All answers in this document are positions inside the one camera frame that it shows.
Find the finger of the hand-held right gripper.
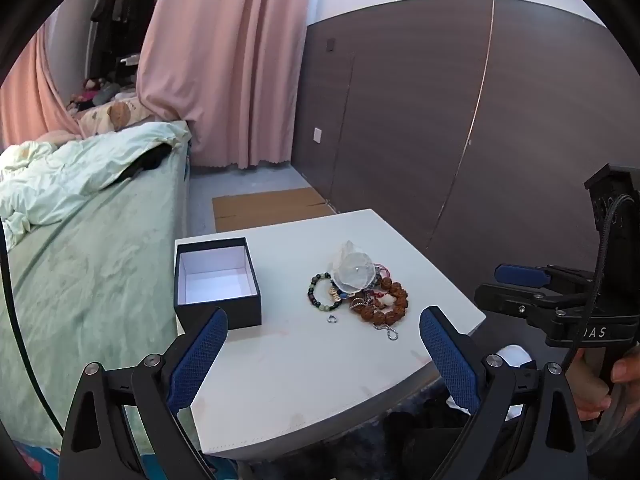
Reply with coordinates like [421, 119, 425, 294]
[473, 282, 561, 333]
[495, 263, 598, 295]

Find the person's right hand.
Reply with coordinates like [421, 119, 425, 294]
[569, 347, 640, 443]

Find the bed with green sheet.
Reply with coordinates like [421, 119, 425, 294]
[0, 120, 193, 453]

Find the light green duvet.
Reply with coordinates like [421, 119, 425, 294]
[0, 121, 191, 251]

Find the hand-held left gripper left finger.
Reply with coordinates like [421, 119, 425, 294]
[59, 306, 236, 480]

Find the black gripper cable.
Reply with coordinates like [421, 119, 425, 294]
[560, 192, 637, 376]

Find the silver chain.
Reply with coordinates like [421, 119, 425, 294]
[350, 294, 399, 341]

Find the brown wooden bead bracelet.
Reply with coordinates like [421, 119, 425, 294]
[350, 277, 409, 325]

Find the printed pillow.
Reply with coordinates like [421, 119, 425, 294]
[77, 97, 156, 136]

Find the wide pink curtain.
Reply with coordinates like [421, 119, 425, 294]
[136, 0, 321, 171]

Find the black jewelry box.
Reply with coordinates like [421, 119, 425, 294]
[173, 236, 263, 336]

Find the flat cardboard sheet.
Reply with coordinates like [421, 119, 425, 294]
[212, 187, 333, 233]

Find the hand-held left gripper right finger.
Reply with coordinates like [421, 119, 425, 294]
[419, 305, 591, 480]

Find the pile of plush toys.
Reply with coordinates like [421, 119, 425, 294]
[67, 77, 138, 111]

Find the white organza pouch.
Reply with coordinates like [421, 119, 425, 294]
[327, 241, 378, 293]

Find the dark green bead bracelet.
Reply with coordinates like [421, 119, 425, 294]
[307, 272, 346, 313]

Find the narrow pink curtain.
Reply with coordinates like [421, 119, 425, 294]
[0, 25, 83, 148]

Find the black garment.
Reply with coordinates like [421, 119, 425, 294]
[120, 144, 171, 183]

